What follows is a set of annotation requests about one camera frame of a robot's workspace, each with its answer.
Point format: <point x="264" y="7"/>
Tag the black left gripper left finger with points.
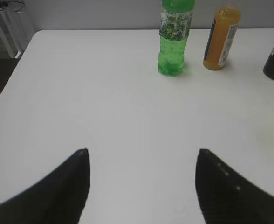
<point x="58" y="198"/>

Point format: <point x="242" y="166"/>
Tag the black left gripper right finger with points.
<point x="225" y="197"/>

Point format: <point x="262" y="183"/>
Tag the orange juice bottle white cap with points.
<point x="222" y="33"/>

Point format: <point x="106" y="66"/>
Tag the green plastic soda bottle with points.
<point x="174" y="28"/>

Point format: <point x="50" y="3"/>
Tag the grey door frame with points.
<point x="16" y="27"/>

